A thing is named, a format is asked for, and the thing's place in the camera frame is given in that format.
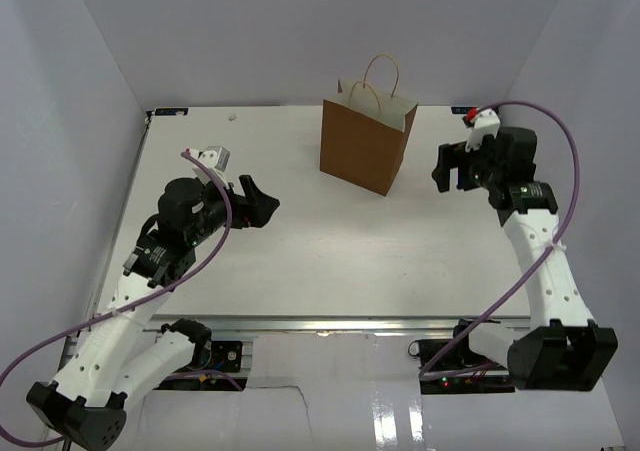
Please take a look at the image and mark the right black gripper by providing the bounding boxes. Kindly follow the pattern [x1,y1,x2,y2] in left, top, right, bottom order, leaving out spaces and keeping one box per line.
[433,133,504,193]

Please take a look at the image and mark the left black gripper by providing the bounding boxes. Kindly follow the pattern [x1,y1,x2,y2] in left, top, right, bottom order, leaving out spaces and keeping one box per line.
[187,175,279,245]

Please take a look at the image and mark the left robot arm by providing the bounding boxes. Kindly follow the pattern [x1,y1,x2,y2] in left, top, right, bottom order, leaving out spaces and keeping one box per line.
[26,175,280,450]

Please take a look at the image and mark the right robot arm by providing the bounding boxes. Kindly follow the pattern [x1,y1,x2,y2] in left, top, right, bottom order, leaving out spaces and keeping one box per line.
[432,127,618,392]

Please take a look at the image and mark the brown paper bag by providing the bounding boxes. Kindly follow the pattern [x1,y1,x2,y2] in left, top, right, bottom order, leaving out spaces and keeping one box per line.
[319,62,418,196]

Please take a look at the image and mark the right blue corner label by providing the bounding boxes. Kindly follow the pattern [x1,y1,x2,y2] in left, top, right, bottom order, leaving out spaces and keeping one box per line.
[450,106,474,115]

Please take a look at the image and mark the blue corner label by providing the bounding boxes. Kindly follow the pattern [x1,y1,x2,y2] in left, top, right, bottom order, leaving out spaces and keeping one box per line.
[450,106,474,115]
[153,107,189,116]

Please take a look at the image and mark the left blue corner label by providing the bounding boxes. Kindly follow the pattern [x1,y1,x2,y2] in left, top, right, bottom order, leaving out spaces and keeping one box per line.
[153,107,189,116]

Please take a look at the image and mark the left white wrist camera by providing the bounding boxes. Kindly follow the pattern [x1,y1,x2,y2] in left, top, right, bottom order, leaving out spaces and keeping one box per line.
[185,145,231,185]

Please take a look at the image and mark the aluminium front rail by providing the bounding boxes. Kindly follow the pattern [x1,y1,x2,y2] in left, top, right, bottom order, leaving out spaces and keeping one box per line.
[88,313,531,334]

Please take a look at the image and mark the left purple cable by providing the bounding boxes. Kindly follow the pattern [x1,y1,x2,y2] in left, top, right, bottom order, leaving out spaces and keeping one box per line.
[0,150,236,445]

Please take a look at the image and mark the purple cable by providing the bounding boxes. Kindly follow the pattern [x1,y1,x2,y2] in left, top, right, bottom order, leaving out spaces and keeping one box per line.
[419,100,582,382]
[0,150,236,445]

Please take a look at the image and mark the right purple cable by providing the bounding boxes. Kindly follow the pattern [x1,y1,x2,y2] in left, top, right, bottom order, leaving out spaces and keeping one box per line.
[419,100,582,382]

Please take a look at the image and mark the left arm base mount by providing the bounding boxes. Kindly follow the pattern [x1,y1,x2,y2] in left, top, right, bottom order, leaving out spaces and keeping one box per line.
[158,318,246,392]

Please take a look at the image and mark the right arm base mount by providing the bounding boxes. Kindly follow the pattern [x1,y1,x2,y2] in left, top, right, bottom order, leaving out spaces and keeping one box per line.
[406,318,515,396]

